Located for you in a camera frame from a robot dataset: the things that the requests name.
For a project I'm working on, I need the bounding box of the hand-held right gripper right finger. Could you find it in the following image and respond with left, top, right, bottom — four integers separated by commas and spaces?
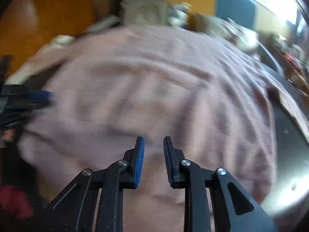
163, 136, 280, 232

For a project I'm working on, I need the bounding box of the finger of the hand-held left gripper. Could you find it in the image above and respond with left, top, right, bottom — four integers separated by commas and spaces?
6, 100, 52, 118
1, 84, 53, 101

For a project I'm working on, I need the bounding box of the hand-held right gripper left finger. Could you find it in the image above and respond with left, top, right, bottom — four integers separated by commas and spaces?
43, 136, 145, 232

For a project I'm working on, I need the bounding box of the pink knitted sweater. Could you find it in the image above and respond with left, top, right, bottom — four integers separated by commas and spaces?
17, 25, 309, 232

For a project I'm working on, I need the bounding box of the person's left hand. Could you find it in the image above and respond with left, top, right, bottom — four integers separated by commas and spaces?
1, 128, 15, 142

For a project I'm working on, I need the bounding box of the white cloth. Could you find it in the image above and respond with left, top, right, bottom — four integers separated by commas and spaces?
48, 34, 76, 46

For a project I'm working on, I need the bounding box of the person's dark red clothing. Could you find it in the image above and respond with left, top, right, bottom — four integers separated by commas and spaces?
0, 185, 33, 220

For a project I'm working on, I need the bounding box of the tiger print cushion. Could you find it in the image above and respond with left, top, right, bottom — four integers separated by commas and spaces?
120, 1, 194, 28

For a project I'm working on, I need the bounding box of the deer print cushion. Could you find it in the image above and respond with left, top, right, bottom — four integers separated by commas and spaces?
193, 13, 260, 54

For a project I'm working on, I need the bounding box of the wooden desk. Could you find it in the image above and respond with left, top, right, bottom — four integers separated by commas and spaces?
273, 32, 309, 92

